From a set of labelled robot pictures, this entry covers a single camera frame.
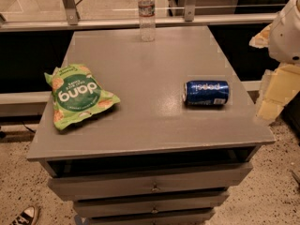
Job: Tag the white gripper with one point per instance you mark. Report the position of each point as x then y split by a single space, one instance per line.
286 37

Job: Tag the clear plastic water bottle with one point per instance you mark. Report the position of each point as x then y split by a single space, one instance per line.
147 15

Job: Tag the blue pepsi can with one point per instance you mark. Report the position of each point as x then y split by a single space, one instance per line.
206 93

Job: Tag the grey drawer cabinet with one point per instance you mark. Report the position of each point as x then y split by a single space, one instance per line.
152 159

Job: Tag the green dang chips bag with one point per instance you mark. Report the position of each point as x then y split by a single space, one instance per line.
77 95

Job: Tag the black white sneaker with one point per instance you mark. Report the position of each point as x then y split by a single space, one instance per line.
29 216

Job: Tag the metal frame rail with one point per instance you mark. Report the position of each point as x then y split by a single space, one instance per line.
50 15

